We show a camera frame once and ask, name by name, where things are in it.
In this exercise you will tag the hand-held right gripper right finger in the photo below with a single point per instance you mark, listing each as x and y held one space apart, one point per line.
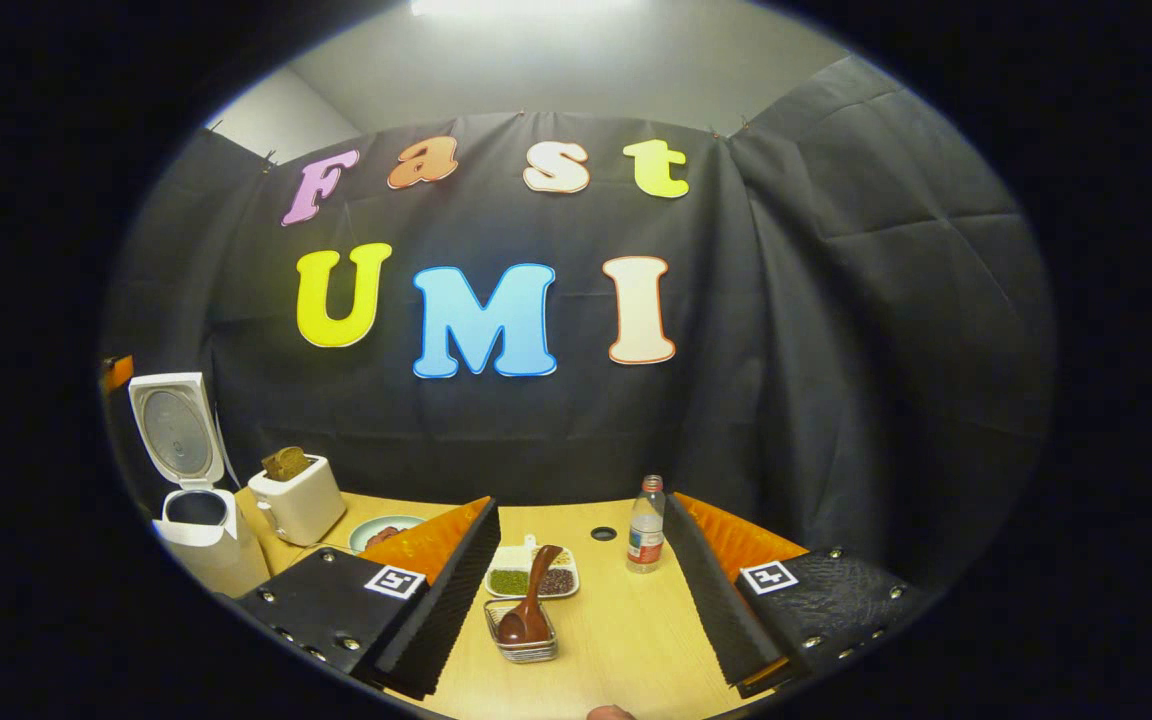
711 600

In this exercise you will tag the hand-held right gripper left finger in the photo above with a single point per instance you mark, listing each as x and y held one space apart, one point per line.
451 600

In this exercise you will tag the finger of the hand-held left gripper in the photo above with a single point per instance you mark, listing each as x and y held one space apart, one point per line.
118 372

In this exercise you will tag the white divided rice dish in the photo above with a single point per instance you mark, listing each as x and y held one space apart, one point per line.
508 582

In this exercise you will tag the brown wooden spoon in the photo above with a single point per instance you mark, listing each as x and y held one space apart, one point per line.
528 620

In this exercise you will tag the white rice cooker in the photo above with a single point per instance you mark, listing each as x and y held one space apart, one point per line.
221 555

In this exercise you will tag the pale green plate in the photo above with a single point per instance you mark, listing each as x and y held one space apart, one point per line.
406 525

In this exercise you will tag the reddish meat piece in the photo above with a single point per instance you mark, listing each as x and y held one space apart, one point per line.
381 538

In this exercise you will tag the clear plastic bottle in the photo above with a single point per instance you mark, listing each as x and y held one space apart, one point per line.
646 530

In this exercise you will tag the white toaster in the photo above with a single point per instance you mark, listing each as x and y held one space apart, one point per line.
306 510

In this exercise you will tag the brown bread slice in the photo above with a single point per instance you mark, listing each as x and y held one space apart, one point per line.
286 465

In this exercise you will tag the black backdrop cloth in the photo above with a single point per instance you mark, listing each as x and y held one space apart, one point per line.
786 350

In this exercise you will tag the ceiling light panel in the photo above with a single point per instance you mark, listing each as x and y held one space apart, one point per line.
516 5

